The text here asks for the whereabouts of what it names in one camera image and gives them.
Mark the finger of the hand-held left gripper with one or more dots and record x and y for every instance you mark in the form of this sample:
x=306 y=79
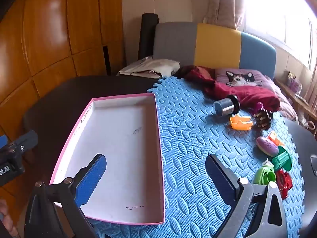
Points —
x=24 y=140

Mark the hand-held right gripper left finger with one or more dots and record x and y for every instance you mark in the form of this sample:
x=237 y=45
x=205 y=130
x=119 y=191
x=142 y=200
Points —
x=90 y=181

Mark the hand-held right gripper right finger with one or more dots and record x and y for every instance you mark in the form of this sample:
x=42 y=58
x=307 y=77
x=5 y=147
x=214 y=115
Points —
x=220 y=178

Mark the light green plastic toy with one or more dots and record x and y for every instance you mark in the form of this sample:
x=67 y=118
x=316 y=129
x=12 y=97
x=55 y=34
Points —
x=265 y=176

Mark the pink cardboard box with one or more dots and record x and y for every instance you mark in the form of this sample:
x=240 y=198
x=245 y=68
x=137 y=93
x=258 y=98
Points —
x=118 y=141

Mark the purple oval toy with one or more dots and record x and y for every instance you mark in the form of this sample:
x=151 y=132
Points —
x=266 y=145

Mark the orange toy slide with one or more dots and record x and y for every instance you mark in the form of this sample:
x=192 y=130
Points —
x=240 y=124

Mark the red toy car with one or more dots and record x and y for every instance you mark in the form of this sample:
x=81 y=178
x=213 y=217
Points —
x=284 y=179

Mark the dark green plastic toy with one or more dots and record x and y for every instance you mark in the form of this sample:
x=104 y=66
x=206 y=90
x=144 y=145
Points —
x=282 y=158

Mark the orange cube block toy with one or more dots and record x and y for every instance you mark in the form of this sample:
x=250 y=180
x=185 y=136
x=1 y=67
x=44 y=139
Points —
x=275 y=137

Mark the brown pine cone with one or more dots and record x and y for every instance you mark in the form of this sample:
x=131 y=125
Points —
x=262 y=120

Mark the silver black cylinder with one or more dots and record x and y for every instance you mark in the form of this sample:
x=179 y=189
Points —
x=226 y=106

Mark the person's left hand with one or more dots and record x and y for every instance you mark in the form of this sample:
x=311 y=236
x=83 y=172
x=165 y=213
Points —
x=5 y=218

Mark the blue foam mat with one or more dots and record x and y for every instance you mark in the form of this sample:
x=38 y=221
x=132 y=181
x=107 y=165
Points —
x=188 y=133

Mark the maroon garment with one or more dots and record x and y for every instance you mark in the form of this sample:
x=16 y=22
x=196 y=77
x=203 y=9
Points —
x=247 y=94

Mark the black round table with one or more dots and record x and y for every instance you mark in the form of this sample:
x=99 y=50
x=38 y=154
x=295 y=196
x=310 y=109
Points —
x=302 y=141

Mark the purple dog print pillow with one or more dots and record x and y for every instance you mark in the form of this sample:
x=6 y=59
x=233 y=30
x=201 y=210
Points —
x=242 y=78

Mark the wooden shelf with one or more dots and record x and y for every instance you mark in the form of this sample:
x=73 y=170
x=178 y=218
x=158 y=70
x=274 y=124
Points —
x=294 y=99

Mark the wooden wardrobe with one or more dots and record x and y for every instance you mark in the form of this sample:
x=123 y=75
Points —
x=49 y=29

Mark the purple box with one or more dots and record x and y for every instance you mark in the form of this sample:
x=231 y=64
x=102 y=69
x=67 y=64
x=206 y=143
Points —
x=294 y=82

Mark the pink patterned curtain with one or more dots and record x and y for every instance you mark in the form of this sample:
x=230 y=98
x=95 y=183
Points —
x=223 y=2
x=312 y=86

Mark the grey yellow blue headboard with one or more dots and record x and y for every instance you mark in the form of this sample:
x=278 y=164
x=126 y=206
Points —
x=218 y=44

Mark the black rolled mat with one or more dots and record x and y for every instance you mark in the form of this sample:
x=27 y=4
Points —
x=148 y=34

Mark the window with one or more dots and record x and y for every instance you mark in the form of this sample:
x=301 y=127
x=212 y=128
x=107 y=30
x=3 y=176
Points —
x=277 y=12

